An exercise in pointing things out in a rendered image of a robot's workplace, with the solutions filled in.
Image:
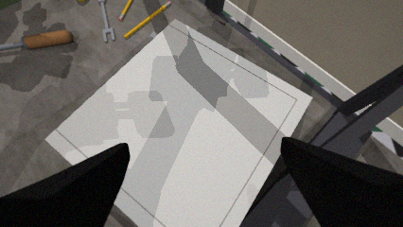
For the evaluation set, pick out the grey combination wrench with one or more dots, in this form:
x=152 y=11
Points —
x=107 y=30

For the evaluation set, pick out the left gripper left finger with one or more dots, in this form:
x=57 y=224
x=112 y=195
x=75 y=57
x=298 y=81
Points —
x=80 y=196

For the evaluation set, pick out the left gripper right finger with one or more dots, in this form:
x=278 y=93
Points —
x=343 y=192

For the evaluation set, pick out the grey flat bar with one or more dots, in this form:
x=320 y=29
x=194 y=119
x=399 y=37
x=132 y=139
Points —
x=153 y=34

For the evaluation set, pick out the white rectangular box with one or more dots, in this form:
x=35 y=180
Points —
x=204 y=128

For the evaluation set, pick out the yellow pencil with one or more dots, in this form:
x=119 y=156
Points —
x=147 y=20
x=125 y=10

